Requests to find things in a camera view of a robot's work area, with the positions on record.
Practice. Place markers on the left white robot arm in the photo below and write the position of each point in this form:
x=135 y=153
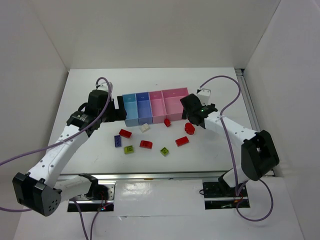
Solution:
x=38 y=189

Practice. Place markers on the wide pink bin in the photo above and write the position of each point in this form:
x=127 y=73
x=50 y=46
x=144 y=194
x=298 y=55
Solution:
x=173 y=106

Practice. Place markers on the narrow pink bin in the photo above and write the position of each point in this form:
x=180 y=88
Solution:
x=158 y=108

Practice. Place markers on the aluminium side rail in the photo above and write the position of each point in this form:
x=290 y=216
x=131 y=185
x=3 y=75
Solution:
x=250 y=105

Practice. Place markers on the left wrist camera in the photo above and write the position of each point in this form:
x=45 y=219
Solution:
x=107 y=87

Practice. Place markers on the dark blue bin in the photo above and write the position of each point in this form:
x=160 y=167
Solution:
x=144 y=108

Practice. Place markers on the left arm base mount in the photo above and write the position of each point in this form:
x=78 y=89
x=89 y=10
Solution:
x=100 y=197

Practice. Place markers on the light blue bin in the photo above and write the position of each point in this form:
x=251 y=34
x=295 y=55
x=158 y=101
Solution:
x=131 y=108

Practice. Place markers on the purple flat lego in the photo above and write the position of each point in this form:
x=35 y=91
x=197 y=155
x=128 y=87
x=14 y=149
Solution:
x=117 y=141

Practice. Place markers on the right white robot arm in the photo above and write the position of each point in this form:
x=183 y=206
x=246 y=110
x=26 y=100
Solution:
x=236 y=135

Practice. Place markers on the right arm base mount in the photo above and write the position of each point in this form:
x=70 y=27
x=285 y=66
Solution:
x=217 y=199

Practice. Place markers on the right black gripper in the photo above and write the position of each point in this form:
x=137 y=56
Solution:
x=189 y=108

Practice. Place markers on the aluminium front rail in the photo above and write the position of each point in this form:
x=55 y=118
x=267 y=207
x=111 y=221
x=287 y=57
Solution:
x=158 y=175

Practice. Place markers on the round red lego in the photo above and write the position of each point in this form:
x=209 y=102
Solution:
x=189 y=128

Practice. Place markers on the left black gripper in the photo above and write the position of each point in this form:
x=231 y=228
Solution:
x=119 y=108

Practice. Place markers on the white square lego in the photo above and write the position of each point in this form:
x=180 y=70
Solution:
x=144 y=127

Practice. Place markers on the green lego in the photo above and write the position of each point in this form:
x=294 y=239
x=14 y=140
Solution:
x=164 y=151
x=128 y=149

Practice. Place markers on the small red lego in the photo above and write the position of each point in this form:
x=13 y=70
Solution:
x=167 y=122

